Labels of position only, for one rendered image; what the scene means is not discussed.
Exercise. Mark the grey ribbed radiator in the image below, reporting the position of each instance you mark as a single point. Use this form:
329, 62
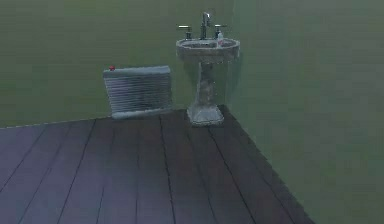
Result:
138, 92

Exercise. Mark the white soap bottle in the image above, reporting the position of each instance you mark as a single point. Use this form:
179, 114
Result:
220, 38

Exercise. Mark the dark metal sink faucet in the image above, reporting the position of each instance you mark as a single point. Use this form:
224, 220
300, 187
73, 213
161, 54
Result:
204, 22

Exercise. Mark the grey pedestal sink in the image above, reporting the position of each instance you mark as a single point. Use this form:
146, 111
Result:
207, 53

